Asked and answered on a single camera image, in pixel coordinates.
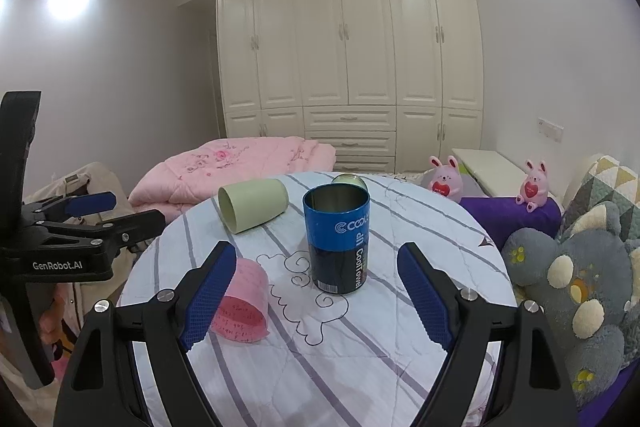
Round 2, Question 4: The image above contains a purple sofa cover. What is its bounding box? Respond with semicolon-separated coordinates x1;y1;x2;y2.
459;194;563;253

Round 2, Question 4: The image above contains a cream white wardrobe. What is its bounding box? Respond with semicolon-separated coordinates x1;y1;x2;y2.
215;0;485;175

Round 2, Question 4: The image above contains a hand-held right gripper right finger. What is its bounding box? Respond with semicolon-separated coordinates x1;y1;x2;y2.
397;242;578;427

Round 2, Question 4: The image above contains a white bedside bench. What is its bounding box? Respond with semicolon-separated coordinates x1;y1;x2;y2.
451;148;526;198

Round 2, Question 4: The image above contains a pink bunny plush toy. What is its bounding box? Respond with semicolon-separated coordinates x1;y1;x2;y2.
422;155;466;202
516;160;550;210

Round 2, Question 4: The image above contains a patterned triangle pillow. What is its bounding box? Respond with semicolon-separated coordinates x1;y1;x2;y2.
560;154;640;248

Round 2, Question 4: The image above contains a blue and black tin can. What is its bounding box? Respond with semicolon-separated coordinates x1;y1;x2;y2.
302;185;371;296

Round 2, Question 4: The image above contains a light green cup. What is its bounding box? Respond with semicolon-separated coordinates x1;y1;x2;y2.
218;177;289;235

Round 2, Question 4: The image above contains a grey plush toy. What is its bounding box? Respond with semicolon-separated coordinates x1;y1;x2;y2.
501;202;640;410

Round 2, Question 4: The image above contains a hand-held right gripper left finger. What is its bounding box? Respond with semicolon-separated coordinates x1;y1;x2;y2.
52;241;237;427

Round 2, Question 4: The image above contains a pink floral blanket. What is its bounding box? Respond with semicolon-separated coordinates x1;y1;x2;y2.
128;137;337;220

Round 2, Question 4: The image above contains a pink translucent cup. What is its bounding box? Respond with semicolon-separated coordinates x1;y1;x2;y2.
209;258;271;346

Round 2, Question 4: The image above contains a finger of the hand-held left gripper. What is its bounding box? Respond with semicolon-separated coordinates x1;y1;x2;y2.
22;191;118;226
42;209;166;254

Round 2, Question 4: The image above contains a green round lid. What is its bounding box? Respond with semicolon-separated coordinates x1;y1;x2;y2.
331;173;369;193

